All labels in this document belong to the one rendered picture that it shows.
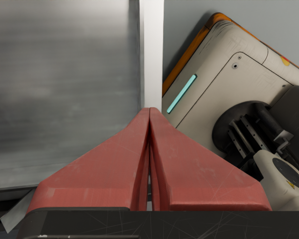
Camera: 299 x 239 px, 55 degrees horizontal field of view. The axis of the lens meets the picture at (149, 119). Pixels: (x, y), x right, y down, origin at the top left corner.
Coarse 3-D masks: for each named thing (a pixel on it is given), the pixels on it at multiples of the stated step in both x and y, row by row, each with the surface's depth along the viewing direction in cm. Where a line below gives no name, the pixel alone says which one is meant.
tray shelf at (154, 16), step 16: (144, 0) 29; (160, 0) 29; (144, 16) 30; (160, 16) 30; (144, 32) 31; (160, 32) 31; (144, 48) 32; (160, 48) 32; (144, 64) 33; (160, 64) 33; (144, 80) 34; (160, 80) 34; (144, 96) 35; (160, 96) 35; (16, 192) 41
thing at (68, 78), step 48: (0, 0) 26; (48, 0) 27; (96, 0) 28; (0, 48) 29; (48, 48) 30; (96, 48) 30; (0, 96) 32; (48, 96) 33; (96, 96) 34; (0, 144) 36; (48, 144) 37; (96, 144) 38
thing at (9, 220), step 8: (32, 192) 39; (24, 200) 38; (16, 208) 37; (24, 208) 38; (8, 216) 36; (16, 216) 37; (24, 216) 39; (8, 224) 36; (16, 224) 38; (8, 232) 37
